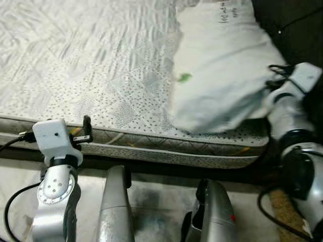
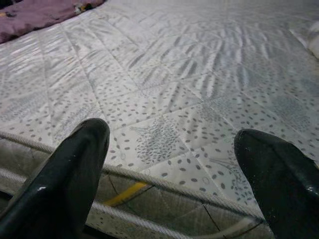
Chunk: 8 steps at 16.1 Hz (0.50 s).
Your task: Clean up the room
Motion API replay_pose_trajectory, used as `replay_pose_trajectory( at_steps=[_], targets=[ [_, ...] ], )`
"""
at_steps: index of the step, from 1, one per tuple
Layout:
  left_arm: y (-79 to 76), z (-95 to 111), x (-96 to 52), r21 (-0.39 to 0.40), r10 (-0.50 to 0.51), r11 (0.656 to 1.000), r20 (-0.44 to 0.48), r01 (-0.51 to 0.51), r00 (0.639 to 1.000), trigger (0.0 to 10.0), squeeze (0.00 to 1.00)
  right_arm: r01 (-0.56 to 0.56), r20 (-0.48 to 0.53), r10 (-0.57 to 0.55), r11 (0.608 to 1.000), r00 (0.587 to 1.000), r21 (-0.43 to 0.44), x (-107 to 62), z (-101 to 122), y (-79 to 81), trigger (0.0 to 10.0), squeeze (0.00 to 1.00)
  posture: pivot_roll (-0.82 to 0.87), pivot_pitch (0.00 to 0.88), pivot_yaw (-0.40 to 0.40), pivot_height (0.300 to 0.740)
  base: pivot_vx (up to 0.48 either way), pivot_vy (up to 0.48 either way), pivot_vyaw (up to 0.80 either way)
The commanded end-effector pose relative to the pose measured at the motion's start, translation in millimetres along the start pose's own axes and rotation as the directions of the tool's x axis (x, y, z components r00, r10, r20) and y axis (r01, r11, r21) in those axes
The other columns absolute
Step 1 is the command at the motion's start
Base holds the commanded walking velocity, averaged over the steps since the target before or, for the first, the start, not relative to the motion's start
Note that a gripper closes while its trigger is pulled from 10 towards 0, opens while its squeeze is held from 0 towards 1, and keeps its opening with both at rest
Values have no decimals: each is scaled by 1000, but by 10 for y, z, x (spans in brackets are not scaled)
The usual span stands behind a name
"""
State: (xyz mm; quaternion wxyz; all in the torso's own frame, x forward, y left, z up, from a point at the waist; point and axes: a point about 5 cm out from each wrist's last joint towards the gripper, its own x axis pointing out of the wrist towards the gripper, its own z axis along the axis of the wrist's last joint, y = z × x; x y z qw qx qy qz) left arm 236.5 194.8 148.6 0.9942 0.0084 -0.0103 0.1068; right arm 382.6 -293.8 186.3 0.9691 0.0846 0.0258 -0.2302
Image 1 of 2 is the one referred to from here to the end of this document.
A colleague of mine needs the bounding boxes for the white pillow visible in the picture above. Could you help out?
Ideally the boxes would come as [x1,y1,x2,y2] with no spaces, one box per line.
[167,0,289,135]

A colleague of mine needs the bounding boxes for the black tufted headboard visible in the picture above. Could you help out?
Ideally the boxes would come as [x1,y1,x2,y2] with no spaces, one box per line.
[251,0,323,128]

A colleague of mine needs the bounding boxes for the beige quilted mattress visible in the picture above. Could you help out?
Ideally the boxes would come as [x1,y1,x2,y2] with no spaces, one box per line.
[0,0,284,170]

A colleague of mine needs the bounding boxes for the grey robot left leg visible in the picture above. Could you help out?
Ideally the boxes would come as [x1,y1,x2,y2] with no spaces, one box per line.
[96,165,136,242]

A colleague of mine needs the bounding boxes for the grey robot leg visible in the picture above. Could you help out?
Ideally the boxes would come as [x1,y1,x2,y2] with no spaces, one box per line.
[96,165,136,242]
[181,178,238,242]

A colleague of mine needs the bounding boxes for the grey robot right leg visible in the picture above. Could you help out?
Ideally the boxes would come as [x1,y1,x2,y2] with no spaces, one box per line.
[181,178,238,242]

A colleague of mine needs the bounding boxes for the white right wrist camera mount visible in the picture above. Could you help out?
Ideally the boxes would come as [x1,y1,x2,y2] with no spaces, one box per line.
[290,63,323,97]

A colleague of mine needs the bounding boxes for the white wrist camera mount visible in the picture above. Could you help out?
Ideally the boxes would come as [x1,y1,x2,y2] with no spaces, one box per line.
[32,119,82,166]
[290,63,323,97]

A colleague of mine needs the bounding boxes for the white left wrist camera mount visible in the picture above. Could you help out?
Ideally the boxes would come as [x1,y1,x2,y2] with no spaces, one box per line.
[32,119,82,166]

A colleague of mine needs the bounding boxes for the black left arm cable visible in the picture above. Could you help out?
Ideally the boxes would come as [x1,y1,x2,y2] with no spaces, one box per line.
[0,134,41,242]

